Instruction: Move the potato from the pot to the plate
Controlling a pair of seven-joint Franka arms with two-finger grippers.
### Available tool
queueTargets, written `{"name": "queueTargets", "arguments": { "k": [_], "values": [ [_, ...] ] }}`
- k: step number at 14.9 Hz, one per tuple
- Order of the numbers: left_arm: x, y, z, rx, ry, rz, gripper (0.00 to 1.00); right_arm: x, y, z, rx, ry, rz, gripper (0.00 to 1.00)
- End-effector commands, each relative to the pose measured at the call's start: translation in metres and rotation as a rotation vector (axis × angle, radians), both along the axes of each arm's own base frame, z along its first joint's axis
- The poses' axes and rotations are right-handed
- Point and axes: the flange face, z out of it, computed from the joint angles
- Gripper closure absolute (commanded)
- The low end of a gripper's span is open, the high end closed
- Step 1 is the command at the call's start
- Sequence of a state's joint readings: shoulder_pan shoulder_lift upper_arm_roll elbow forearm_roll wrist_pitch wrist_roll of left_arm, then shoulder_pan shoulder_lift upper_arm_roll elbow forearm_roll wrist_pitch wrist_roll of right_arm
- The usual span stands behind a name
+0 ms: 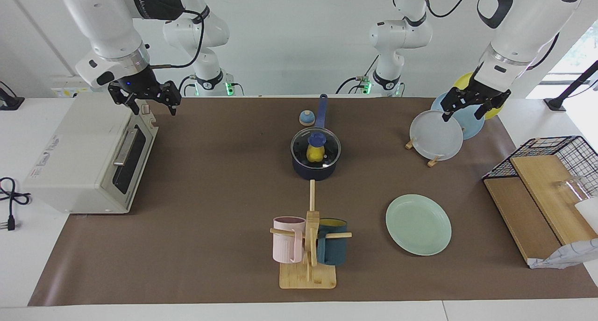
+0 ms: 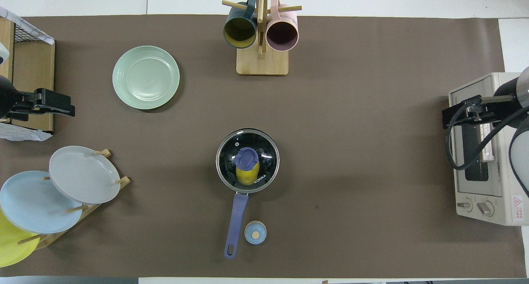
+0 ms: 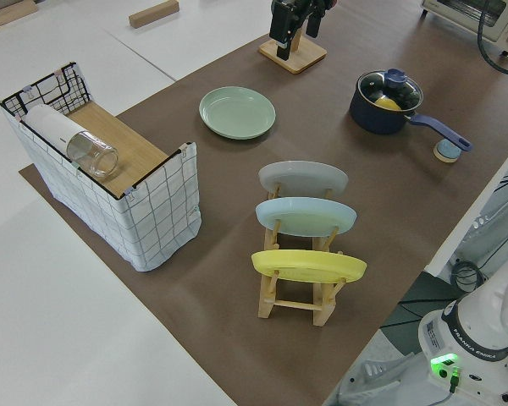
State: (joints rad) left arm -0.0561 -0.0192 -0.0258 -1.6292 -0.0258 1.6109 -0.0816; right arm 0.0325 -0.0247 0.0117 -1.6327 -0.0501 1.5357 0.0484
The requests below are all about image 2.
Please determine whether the glass lid blue knob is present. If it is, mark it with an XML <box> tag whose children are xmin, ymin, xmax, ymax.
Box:
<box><xmin>216</xmin><ymin>129</ymin><xmax>280</xmax><ymax>193</ymax></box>

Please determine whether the wooden plate rack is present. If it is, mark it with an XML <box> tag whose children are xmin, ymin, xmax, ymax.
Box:
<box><xmin>17</xmin><ymin>149</ymin><xmax>131</xmax><ymax>251</ymax></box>

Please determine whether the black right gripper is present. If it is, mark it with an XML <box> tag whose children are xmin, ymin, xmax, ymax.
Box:
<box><xmin>441</xmin><ymin>94</ymin><xmax>515</xmax><ymax>130</ymax></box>

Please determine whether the yellow lemon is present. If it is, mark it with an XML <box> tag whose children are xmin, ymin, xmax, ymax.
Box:
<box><xmin>236</xmin><ymin>160</ymin><xmax>260</xmax><ymax>186</ymax></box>

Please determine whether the dark teal mug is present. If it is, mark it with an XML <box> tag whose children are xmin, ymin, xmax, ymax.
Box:
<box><xmin>223</xmin><ymin>0</ymin><xmax>258</xmax><ymax>50</ymax></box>

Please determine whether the dark blue pot purple handle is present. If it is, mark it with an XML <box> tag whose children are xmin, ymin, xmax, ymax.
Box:
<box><xmin>215</xmin><ymin>128</ymin><xmax>281</xmax><ymax>260</ymax></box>

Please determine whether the black wire basket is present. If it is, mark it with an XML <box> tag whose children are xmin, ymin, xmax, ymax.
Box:
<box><xmin>12</xmin><ymin>19</ymin><xmax>53</xmax><ymax>45</ymax></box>

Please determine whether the light blue plate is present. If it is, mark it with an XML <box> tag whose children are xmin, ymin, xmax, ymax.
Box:
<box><xmin>0</xmin><ymin>170</ymin><xmax>83</xmax><ymax>235</ymax></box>

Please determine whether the wooden mug tree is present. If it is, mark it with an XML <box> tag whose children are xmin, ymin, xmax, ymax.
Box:
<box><xmin>222</xmin><ymin>0</ymin><xmax>303</xmax><ymax>76</ymax></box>

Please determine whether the grey plate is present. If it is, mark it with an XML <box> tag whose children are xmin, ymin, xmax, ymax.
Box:
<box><xmin>49</xmin><ymin>146</ymin><xmax>122</xmax><ymax>205</ymax></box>

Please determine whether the pink mug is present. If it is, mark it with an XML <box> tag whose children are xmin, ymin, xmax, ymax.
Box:
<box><xmin>265</xmin><ymin>0</ymin><xmax>300</xmax><ymax>52</ymax></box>

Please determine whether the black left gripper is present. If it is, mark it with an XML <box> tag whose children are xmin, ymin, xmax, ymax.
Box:
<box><xmin>7</xmin><ymin>88</ymin><xmax>76</xmax><ymax>122</ymax></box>

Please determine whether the wooden shelf unit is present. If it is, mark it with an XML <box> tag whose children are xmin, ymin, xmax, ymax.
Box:
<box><xmin>0</xmin><ymin>17</ymin><xmax>56</xmax><ymax>135</ymax></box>

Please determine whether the beige toaster oven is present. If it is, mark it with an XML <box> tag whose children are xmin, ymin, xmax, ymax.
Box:
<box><xmin>448</xmin><ymin>72</ymin><xmax>529</xmax><ymax>227</ymax></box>

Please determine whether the yellow plate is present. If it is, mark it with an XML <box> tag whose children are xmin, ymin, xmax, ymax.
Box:
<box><xmin>0</xmin><ymin>210</ymin><xmax>41</xmax><ymax>268</ymax></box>

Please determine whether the brown table mat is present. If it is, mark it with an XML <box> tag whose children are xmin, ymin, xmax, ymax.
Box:
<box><xmin>0</xmin><ymin>14</ymin><xmax>528</xmax><ymax>279</ymax></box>

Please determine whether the mint green plate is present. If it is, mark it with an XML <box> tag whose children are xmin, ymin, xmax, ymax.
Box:
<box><xmin>112</xmin><ymin>45</ymin><xmax>181</xmax><ymax>110</ymax></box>

